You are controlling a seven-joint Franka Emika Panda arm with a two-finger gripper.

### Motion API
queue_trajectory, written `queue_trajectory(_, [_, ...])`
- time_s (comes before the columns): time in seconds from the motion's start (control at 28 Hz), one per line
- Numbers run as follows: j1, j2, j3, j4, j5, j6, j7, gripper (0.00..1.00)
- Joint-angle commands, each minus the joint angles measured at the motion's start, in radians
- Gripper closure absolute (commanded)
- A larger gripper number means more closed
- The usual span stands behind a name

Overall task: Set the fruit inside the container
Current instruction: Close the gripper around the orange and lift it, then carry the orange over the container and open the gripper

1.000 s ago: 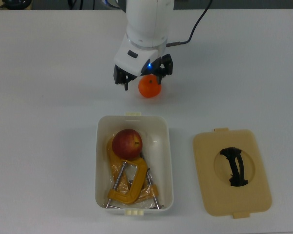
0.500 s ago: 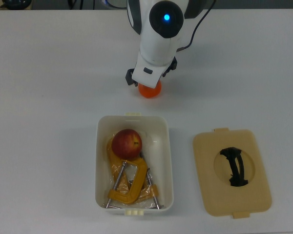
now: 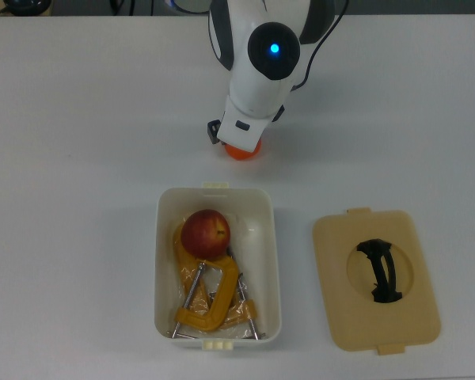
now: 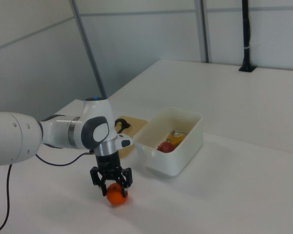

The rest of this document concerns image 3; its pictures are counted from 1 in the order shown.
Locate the small yellow C-clamp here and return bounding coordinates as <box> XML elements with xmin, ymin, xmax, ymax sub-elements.
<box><xmin>168</xmin><ymin>255</ymin><xmax>239</xmax><ymax>338</ymax></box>

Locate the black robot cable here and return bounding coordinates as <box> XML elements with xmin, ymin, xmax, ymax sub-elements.
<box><xmin>291</xmin><ymin>0</ymin><xmax>348</xmax><ymax>91</ymax></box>

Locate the beige container lid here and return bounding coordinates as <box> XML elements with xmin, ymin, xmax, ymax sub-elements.
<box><xmin>312</xmin><ymin>207</ymin><xmax>442</xmax><ymax>356</ymax></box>

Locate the orange fruit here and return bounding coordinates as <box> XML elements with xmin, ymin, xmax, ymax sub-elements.
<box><xmin>224</xmin><ymin>139</ymin><xmax>263</xmax><ymax>162</ymax></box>

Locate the dark round background object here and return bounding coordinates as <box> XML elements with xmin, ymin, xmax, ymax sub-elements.
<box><xmin>2</xmin><ymin>0</ymin><xmax>53</xmax><ymax>17</ymax></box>

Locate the white plastic container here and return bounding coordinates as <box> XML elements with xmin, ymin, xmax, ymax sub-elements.
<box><xmin>153</xmin><ymin>181</ymin><xmax>282</xmax><ymax>351</ymax></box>

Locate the large yellow C-clamp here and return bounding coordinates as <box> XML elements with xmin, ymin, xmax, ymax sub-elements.
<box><xmin>171</xmin><ymin>221</ymin><xmax>267</xmax><ymax>340</ymax></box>

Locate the red apple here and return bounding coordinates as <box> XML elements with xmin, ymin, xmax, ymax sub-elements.
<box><xmin>180</xmin><ymin>209</ymin><xmax>232</xmax><ymax>260</ymax></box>

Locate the black lid handle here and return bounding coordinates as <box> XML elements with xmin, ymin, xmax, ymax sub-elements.
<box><xmin>355</xmin><ymin>238</ymin><xmax>403</xmax><ymax>304</ymax></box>

